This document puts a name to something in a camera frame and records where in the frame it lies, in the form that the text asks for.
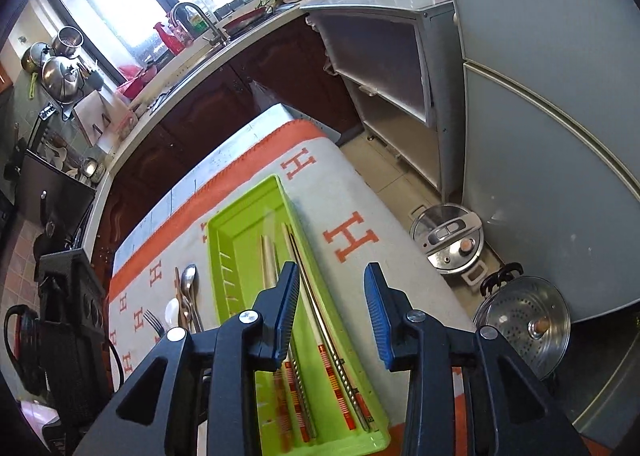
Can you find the grey refrigerator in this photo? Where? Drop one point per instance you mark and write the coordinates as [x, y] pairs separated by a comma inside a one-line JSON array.
[[540, 135]]

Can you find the black countertop cabinet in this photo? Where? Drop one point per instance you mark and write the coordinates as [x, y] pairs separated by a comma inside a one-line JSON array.
[[55, 196]]

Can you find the red patterned chopstick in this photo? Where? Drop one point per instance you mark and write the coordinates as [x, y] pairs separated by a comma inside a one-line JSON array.
[[286, 411]]

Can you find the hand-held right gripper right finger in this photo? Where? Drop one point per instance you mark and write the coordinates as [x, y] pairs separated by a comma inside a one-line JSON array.
[[380, 316]]

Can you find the black bag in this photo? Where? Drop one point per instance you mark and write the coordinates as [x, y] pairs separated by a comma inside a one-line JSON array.
[[70, 336]]

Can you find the red basin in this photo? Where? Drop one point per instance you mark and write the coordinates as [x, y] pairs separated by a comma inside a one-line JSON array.
[[135, 83]]

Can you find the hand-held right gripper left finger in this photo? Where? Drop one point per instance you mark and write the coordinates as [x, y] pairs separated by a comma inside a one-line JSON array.
[[287, 316]]

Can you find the metal chopstick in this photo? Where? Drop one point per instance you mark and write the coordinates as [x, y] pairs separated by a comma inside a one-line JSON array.
[[357, 401], [305, 406]]

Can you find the stainless steel saucepan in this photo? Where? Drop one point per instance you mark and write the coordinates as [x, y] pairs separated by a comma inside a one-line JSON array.
[[31, 58]]

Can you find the green plastic tray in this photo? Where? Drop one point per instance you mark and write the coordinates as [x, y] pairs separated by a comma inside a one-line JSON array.
[[240, 236]]

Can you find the white plastic bag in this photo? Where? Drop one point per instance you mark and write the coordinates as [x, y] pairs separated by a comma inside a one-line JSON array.
[[265, 96]]

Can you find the white cutting board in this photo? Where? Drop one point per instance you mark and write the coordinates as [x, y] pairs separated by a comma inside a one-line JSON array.
[[95, 115]]

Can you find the white ceramic spoon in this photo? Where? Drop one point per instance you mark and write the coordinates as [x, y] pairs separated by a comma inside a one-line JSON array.
[[172, 311]]

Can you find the orange patterned blanket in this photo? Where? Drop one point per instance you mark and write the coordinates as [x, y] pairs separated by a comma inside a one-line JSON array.
[[320, 186]]

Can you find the red spray bottle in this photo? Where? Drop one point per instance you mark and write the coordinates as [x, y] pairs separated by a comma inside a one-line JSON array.
[[167, 38]]

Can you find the stainless steel pot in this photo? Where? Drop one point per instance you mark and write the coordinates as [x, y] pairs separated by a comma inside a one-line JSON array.
[[62, 78]]

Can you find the red frying pan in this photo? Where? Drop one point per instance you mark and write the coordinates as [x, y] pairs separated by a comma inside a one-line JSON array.
[[245, 18]]

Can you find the metal fork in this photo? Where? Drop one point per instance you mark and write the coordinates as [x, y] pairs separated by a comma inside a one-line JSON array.
[[155, 323]]

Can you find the grey storage cabinet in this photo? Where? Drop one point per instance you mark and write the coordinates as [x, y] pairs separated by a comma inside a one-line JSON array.
[[395, 60]]

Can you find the green bottle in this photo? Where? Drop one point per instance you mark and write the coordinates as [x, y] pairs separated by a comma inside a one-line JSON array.
[[199, 24]]

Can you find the brown wooden chopstick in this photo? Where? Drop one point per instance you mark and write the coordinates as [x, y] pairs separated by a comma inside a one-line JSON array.
[[176, 278]]

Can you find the large metal spoon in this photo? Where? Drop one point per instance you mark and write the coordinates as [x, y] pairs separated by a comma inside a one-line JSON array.
[[189, 276]]

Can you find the small steel teapot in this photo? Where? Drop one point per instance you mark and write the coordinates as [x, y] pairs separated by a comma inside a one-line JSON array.
[[90, 166]]

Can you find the stainless steel colander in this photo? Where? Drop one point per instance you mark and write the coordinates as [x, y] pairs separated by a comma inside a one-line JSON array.
[[67, 40]]

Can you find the dark wooden kitchen cabinets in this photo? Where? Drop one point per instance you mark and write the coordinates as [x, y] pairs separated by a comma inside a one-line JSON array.
[[200, 110]]

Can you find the steel faucet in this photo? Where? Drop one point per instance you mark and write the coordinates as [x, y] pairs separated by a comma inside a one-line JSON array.
[[212, 28]]

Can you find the steel pressure cooker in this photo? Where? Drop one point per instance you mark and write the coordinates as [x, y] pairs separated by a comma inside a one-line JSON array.
[[450, 241]]

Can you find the white chopstick red end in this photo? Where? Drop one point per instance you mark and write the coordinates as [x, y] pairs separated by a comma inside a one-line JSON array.
[[335, 386]]

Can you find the steel steamer pot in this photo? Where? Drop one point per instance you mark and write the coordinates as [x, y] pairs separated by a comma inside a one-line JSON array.
[[520, 321]]

